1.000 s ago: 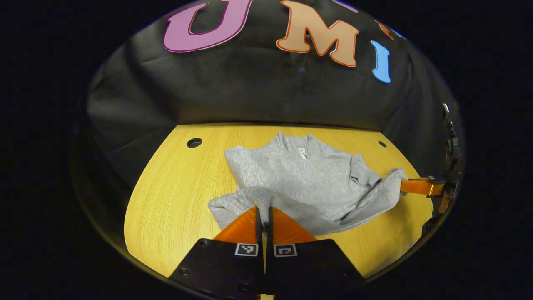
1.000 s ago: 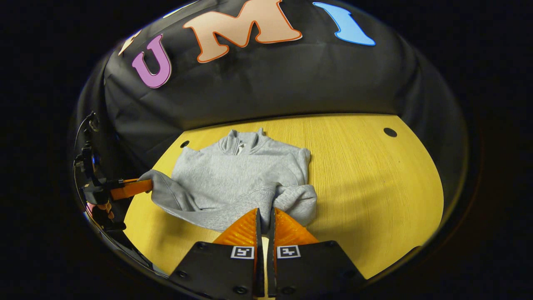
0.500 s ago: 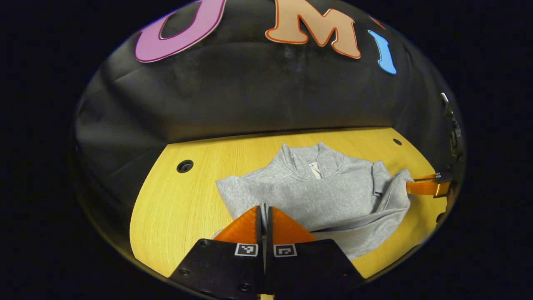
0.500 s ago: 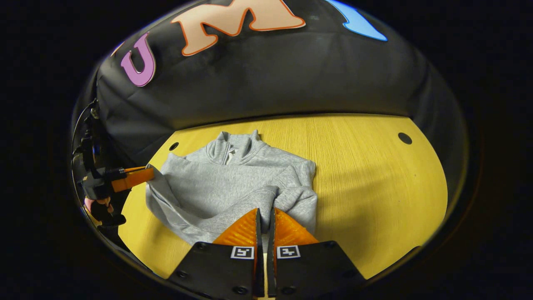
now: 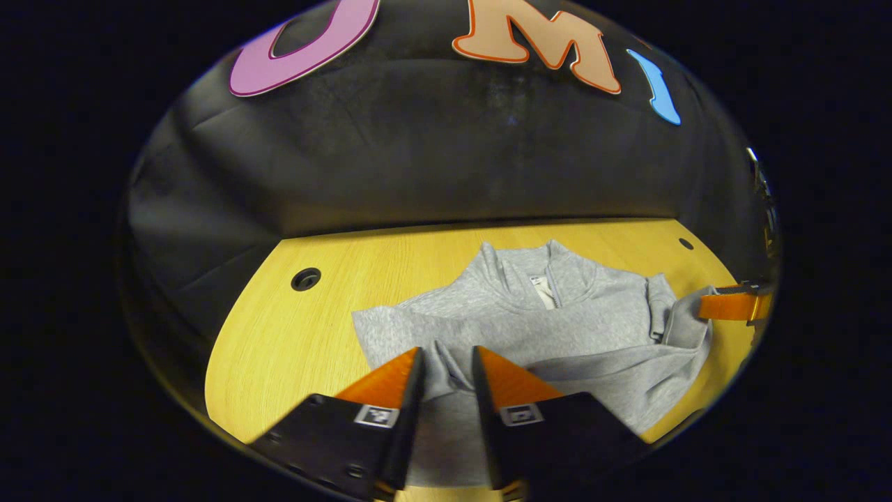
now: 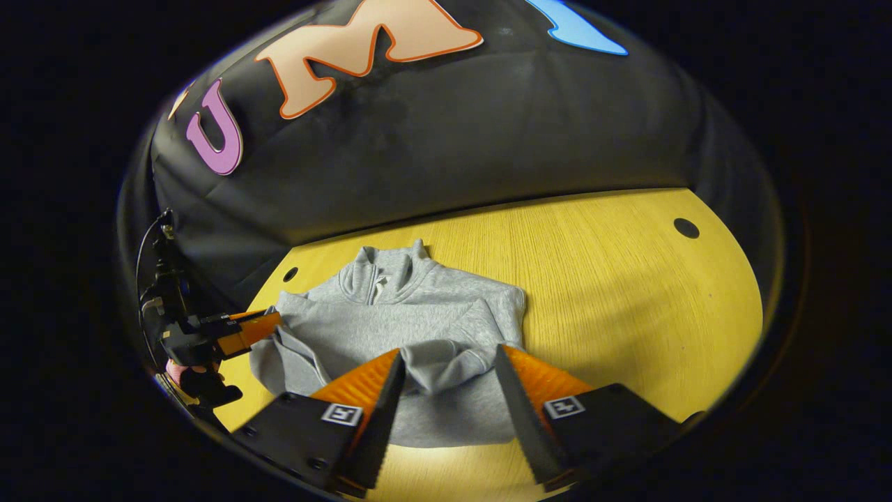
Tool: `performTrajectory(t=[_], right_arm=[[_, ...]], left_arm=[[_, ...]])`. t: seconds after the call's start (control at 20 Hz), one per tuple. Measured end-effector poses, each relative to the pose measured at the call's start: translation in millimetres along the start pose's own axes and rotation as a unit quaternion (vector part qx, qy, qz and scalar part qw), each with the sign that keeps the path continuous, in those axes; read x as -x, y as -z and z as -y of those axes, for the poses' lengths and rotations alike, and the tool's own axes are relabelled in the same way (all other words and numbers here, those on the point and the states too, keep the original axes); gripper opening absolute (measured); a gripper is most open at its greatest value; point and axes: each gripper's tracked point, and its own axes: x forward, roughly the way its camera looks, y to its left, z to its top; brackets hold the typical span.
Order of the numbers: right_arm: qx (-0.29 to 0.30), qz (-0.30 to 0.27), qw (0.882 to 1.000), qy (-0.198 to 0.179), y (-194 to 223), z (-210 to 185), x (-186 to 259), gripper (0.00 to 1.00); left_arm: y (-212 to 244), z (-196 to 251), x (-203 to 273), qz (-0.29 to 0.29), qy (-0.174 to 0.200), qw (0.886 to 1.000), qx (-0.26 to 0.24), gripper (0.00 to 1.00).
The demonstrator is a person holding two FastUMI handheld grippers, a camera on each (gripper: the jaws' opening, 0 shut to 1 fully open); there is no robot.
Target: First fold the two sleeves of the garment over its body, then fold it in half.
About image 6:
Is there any grey zip-neck sweatshirt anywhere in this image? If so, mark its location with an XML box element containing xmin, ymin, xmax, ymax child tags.
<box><xmin>249</xmin><ymin>238</ymin><xmax>527</xmax><ymax>448</ymax></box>

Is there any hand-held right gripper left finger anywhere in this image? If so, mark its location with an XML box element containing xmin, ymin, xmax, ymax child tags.
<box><xmin>232</xmin><ymin>349</ymin><xmax>407</xmax><ymax>497</ymax></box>

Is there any black backdrop cloth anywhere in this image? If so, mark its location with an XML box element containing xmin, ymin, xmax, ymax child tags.
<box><xmin>117</xmin><ymin>0</ymin><xmax>785</xmax><ymax>321</ymax></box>

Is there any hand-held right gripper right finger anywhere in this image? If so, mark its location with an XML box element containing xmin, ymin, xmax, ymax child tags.
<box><xmin>493</xmin><ymin>344</ymin><xmax>684</xmax><ymax>492</ymax></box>

